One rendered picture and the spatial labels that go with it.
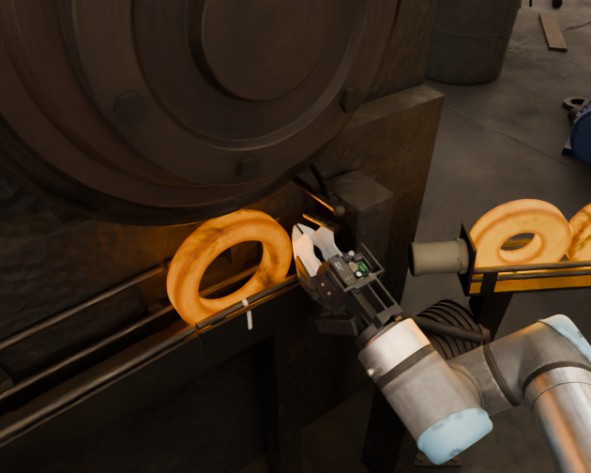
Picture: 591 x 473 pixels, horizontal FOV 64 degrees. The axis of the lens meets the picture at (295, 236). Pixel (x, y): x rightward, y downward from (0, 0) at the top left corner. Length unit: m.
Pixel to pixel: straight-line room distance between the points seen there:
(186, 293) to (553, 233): 0.58
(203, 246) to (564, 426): 0.46
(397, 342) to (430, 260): 0.24
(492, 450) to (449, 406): 0.84
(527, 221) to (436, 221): 1.24
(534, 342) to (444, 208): 1.46
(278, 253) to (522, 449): 0.98
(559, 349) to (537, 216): 0.22
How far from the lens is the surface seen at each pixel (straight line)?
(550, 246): 0.88
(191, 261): 0.61
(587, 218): 0.88
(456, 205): 2.16
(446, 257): 0.83
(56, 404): 0.68
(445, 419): 0.62
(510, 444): 1.48
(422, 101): 0.88
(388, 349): 0.62
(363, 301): 0.65
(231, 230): 0.61
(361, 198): 0.74
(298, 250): 0.71
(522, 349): 0.72
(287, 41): 0.41
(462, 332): 0.90
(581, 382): 0.68
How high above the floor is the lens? 1.23
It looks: 41 degrees down
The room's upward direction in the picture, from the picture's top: straight up
